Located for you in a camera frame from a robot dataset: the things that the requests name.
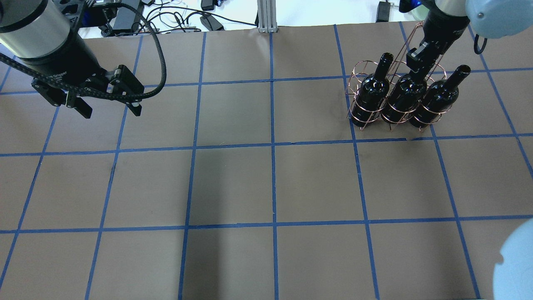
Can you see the dark wine bottle rack left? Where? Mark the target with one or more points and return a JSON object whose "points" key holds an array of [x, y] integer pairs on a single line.
{"points": [[441, 96]]}

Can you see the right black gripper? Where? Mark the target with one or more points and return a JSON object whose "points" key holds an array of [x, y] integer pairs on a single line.
{"points": [[442, 30]]}

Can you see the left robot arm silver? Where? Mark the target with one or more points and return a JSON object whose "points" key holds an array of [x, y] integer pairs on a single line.
{"points": [[43, 34]]}

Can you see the aluminium frame post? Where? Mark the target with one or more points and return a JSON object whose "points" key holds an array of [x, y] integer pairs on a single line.
{"points": [[266, 13]]}

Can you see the dark wine bottle rack right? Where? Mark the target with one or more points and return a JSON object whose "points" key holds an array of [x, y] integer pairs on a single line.
{"points": [[372, 93]]}

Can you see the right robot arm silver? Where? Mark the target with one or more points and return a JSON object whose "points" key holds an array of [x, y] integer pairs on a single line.
{"points": [[491, 19]]}

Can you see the dark wine bottle rack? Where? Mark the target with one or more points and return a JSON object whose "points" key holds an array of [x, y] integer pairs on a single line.
{"points": [[372, 93], [441, 96]]}

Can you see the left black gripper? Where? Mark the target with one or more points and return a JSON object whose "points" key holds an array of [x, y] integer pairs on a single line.
{"points": [[71, 54]]}

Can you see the copper wire wine rack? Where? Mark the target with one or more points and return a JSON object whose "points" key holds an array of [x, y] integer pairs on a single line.
{"points": [[392, 84]]}

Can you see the black adapter on table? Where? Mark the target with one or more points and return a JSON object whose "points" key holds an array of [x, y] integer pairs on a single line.
{"points": [[383, 11]]}

